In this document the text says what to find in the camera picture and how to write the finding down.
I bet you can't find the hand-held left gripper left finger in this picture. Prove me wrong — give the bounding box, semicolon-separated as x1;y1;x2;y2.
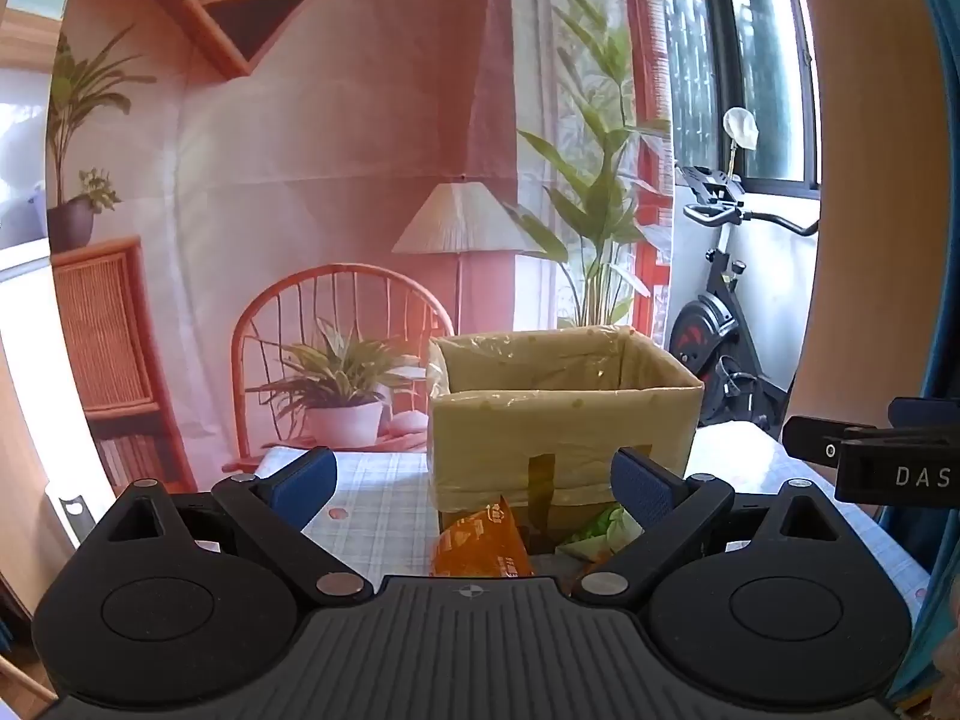
105;446;374;605

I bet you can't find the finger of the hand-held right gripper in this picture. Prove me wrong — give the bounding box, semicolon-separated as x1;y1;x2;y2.
888;396;960;433
782;415;901;464

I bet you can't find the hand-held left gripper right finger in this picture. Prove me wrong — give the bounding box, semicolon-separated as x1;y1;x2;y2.
571;446;845;605

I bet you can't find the cardboard box with plastic liner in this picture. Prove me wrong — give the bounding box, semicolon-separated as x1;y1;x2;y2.
426;325;704;541

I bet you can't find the orange snack packet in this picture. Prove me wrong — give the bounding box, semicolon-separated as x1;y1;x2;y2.
430;495;535;580

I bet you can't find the green snack packet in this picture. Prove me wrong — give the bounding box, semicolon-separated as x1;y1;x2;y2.
561;506;640;565

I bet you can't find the checked tablecloth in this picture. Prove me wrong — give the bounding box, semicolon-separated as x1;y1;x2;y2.
217;420;932;620

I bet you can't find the black exercise bike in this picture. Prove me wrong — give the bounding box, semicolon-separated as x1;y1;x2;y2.
666;163;822;437

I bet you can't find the wooden door panel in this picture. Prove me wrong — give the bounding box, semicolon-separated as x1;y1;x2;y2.
784;0;947;437

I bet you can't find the printed room backdrop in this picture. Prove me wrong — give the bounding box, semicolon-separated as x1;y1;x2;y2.
45;0;676;497

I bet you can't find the dark framed window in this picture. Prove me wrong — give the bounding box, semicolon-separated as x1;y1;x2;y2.
652;0;824;203

